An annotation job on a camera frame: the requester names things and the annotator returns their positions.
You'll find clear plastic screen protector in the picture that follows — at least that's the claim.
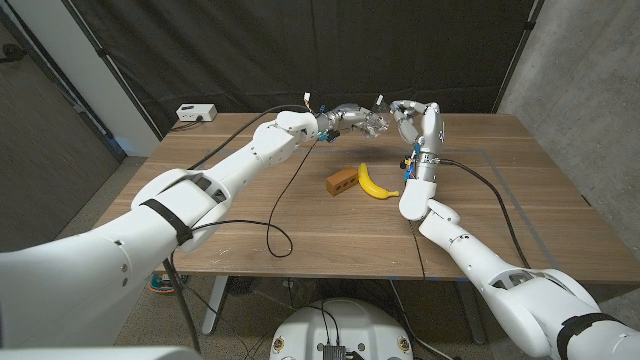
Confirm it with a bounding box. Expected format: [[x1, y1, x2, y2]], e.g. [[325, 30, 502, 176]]
[[362, 94, 391, 139]]

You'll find thin black right arm wire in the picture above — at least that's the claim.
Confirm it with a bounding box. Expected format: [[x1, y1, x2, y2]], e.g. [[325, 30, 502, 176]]
[[407, 219, 427, 280]]

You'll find colourful sneaker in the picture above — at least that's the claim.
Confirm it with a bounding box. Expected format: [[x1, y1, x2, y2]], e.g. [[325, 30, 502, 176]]
[[148, 273, 177, 295]]

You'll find brown toy brick block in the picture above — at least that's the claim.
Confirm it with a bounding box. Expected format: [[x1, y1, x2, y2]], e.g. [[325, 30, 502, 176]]
[[324, 165, 360, 198]]

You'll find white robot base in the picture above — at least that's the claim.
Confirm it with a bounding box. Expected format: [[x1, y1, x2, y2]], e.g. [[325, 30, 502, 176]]
[[269, 298, 415, 360]]

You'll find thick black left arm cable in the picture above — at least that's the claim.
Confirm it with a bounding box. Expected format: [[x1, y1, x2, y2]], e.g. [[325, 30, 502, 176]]
[[162, 103, 311, 354]]

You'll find black backdrop pole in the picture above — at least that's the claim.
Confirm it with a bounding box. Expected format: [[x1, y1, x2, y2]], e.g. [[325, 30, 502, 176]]
[[59, 0, 164, 141], [492, 0, 546, 114]]

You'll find white power strip box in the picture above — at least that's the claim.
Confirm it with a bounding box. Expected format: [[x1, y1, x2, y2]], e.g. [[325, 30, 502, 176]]
[[175, 103, 218, 123]]

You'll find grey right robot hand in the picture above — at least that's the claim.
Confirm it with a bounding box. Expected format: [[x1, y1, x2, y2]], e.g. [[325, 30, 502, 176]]
[[389, 99, 445, 181]]

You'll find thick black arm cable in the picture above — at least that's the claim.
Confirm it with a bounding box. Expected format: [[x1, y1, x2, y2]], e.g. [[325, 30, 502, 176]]
[[438, 158, 532, 270], [162, 103, 311, 354]]

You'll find black backdrop curtain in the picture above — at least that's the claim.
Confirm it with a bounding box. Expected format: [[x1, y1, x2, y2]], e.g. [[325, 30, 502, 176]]
[[62, 0, 539, 136]]

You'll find thin black arm wire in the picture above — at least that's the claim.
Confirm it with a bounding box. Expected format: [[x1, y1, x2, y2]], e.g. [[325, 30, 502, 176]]
[[169, 139, 320, 351], [407, 219, 427, 280]]

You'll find thin black left arm wire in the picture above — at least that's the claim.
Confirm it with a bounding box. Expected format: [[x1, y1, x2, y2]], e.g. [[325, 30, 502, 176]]
[[169, 139, 320, 351]]

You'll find black power strip cord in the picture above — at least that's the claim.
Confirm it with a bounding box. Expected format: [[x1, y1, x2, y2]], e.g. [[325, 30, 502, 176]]
[[169, 117, 204, 132]]

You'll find white robot torso edge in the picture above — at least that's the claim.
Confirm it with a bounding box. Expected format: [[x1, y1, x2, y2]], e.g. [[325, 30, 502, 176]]
[[0, 345, 204, 360]]

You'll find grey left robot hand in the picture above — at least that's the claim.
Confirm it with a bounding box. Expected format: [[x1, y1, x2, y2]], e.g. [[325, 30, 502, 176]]
[[315, 103, 390, 143]]

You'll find grey table leg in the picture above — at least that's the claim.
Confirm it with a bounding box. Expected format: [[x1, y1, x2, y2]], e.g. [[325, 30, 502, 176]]
[[202, 275, 229, 335], [455, 282, 487, 345]]

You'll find yellow toy banana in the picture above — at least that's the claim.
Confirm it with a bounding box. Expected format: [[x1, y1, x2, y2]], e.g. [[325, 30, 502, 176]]
[[356, 162, 401, 201]]

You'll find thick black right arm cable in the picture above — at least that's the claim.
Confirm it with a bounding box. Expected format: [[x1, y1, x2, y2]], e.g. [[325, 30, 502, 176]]
[[438, 158, 532, 270]]

